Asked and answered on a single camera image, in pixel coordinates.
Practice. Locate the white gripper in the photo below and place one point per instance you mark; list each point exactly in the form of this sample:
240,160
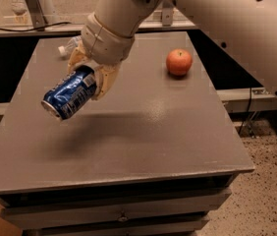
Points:
105,44

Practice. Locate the blue pepsi can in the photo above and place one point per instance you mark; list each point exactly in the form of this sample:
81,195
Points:
68,97

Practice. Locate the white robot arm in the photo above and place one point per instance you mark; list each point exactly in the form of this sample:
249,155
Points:
245,29

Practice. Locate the clear plastic water bottle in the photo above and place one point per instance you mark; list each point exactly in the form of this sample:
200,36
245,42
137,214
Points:
67,49

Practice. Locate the red apple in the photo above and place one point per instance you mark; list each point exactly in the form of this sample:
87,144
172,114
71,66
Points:
179,62

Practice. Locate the grey cabinet with drawers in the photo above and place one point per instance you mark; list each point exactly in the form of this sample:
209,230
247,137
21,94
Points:
149,134

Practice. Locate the metal drawer knob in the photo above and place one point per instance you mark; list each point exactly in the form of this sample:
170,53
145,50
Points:
123,218

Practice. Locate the upper grey drawer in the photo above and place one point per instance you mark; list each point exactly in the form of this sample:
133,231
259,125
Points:
110,209

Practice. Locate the grey drawer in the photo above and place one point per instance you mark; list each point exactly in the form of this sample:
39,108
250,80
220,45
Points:
110,209
139,227

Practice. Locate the lower grey drawer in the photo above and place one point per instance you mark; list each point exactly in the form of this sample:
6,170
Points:
139,227

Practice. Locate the metal bracket post left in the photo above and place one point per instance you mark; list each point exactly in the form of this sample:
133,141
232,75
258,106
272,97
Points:
36,14

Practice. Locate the metal bracket post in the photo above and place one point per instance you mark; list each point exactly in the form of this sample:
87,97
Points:
36,14
167,12

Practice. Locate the metal bracket post centre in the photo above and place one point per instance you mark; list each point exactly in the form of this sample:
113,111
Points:
167,12

